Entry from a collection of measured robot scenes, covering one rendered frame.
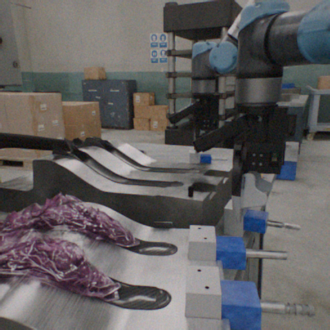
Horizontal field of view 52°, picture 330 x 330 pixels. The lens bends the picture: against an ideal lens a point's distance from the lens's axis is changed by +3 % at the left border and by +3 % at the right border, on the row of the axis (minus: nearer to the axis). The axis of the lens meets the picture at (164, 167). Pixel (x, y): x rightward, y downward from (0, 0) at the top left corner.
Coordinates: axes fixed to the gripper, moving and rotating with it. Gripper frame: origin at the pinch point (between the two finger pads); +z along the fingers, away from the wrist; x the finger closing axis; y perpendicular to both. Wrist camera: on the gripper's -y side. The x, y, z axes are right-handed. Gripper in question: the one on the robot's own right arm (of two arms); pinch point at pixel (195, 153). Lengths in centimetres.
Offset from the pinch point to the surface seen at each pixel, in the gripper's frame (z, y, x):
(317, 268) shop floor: 85, 75, 69
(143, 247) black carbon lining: 0, -12, -67
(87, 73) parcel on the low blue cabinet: -42, -211, 674
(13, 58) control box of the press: -32, -66, 17
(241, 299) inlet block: -2, 0, -81
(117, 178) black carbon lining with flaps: -3.7, -19.6, -42.4
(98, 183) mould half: -4, -22, -48
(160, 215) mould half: 0, -10, -55
